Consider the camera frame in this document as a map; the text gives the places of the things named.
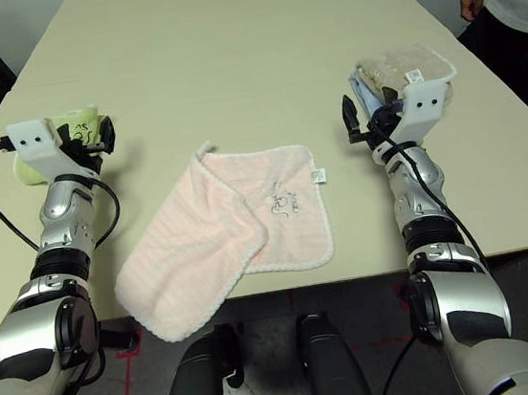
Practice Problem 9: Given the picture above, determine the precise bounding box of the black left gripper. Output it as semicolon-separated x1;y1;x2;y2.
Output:
55;115;121;178

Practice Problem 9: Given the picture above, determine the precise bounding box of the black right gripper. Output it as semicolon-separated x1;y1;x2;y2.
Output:
340;84;408;154

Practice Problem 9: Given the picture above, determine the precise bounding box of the pink fluffy towel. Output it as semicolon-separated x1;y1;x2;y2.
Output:
97;125;347;350

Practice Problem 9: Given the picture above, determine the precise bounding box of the light blue folded towel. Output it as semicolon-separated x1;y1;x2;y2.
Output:
346;63;405;122

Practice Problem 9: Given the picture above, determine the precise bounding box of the beige folded towel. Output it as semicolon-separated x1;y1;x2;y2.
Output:
353;38;468;153

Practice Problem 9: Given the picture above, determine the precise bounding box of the green folded towel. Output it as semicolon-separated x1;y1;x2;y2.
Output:
6;103;109;189

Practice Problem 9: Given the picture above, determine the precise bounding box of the bystander hand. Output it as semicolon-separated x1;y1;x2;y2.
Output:
458;0;490;23

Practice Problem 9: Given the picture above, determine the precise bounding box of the grey robot left leg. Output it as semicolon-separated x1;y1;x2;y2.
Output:
150;323;249;395

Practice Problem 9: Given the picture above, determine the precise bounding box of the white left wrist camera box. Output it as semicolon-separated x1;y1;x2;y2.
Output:
4;111;101;188

